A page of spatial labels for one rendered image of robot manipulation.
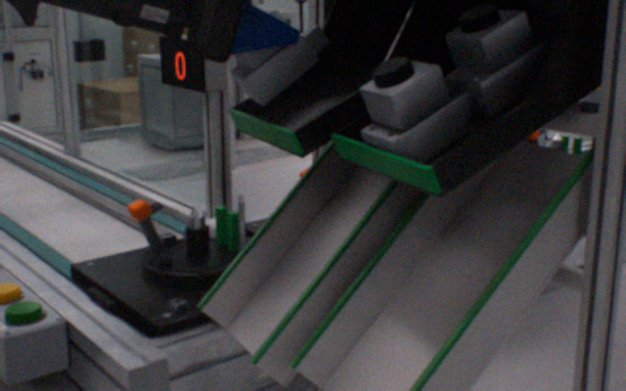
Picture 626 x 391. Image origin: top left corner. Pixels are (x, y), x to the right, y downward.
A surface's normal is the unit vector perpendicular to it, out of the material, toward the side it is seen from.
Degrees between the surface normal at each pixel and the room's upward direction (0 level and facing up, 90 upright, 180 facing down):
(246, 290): 90
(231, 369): 90
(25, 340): 90
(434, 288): 45
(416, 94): 90
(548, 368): 0
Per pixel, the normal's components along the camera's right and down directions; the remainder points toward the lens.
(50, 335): 0.62, 0.21
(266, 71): 0.37, 0.30
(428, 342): -0.62, -0.59
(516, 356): 0.00, -0.97
